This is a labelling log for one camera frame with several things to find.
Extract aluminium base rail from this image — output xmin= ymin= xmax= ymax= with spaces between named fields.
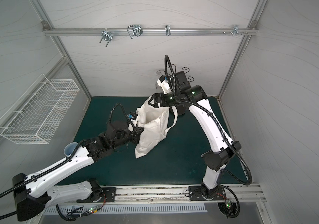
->
xmin=36 ymin=183 xmax=266 ymax=208

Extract metal clamp far left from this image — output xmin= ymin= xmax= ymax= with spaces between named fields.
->
xmin=99 ymin=30 xmax=113 ymax=47

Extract aluminium top rail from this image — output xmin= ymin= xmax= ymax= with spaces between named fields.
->
xmin=43 ymin=27 xmax=258 ymax=37

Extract metal clamp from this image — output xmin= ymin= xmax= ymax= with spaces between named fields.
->
xmin=165 ymin=25 xmax=171 ymax=36
xmin=99 ymin=30 xmax=113 ymax=47
xmin=126 ymin=24 xmax=143 ymax=39
xmin=223 ymin=25 xmax=248 ymax=36

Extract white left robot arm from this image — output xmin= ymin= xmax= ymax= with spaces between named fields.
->
xmin=13 ymin=121 xmax=144 ymax=221

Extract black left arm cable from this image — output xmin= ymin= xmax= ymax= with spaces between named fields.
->
xmin=0 ymin=103 xmax=136 ymax=224

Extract white wire basket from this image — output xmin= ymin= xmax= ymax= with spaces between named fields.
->
xmin=0 ymin=74 xmax=79 ymax=145

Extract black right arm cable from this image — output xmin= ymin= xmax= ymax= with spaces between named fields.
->
xmin=164 ymin=54 xmax=253 ymax=219

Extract light blue plastic cup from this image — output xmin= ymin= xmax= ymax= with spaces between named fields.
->
xmin=63 ymin=142 xmax=78 ymax=156

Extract bronze scroll hanger stand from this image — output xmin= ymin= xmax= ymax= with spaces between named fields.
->
xmin=158 ymin=63 xmax=195 ymax=116

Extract white printed canvas tote bag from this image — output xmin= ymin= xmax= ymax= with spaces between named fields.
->
xmin=135 ymin=98 xmax=178 ymax=159

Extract green table mat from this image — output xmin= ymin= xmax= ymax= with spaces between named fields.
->
xmin=54 ymin=96 xmax=248 ymax=186

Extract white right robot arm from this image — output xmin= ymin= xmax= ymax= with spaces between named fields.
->
xmin=148 ymin=71 xmax=241 ymax=191

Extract metal clamp right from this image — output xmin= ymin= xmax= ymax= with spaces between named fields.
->
xmin=223 ymin=25 xmax=248 ymax=36

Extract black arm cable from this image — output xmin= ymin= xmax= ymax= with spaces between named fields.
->
xmin=0 ymin=103 xmax=136 ymax=224
xmin=164 ymin=54 xmax=253 ymax=219

